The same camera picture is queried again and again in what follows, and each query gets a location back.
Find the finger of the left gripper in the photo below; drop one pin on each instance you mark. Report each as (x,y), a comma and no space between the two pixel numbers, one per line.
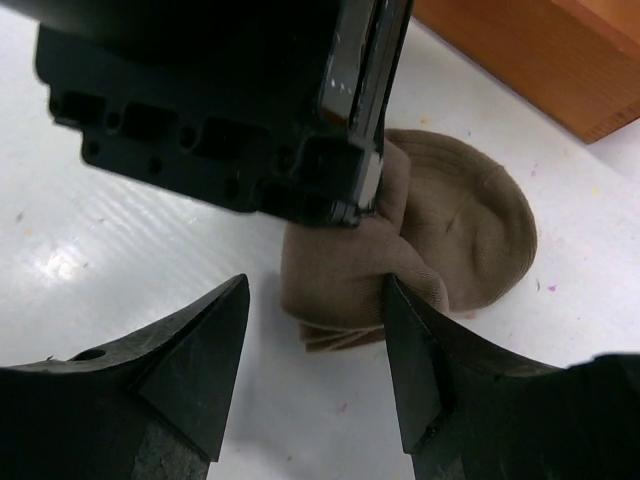
(360,70)

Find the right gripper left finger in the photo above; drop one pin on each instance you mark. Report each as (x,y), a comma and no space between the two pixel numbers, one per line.
(153,404)

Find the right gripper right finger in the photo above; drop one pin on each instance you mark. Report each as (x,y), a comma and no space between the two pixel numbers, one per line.
(469,409)

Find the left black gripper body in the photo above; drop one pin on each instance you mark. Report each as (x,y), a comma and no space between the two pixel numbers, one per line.
(219,101)

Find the tan sock with maroon cuff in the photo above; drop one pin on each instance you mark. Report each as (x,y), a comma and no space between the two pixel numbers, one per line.
(450,223)

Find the orange wooden compartment tray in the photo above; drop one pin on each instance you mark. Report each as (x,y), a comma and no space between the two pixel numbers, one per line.
(576,61)

